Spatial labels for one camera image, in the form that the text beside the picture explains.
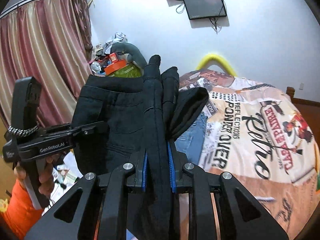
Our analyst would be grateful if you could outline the black pants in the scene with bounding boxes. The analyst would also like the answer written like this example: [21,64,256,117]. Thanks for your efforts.
[72,55,208,239]

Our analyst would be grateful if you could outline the left hand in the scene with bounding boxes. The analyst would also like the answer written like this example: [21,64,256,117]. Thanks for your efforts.
[14,154,61,197]

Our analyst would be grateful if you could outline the folded blue jeans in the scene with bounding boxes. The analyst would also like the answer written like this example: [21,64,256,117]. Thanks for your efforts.
[175,112,207,164]

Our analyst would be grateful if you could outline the printed newspaper-pattern bedspread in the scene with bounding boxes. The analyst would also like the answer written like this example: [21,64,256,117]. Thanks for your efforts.
[180,69,319,239]

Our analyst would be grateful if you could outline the striped pink curtain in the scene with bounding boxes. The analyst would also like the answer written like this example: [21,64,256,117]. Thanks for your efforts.
[1,0,92,126]

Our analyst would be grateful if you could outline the green patterned storage bag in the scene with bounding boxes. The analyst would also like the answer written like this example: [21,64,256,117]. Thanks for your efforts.
[109,63,142,78]

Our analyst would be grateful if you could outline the orange box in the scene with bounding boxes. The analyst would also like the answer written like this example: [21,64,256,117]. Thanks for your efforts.
[104,60,127,75]

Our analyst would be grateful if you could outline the red small box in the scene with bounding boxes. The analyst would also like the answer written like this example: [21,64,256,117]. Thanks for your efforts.
[109,53,119,64]

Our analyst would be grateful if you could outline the yellow foam headboard pad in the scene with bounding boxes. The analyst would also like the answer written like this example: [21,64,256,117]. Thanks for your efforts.
[196,53,237,76]

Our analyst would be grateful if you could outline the wooden bed frame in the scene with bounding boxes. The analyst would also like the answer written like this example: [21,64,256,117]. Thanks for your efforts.
[286,87,320,144]

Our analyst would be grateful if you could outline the small wall monitor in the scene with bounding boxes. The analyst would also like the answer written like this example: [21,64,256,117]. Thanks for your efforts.
[183,0,227,20]

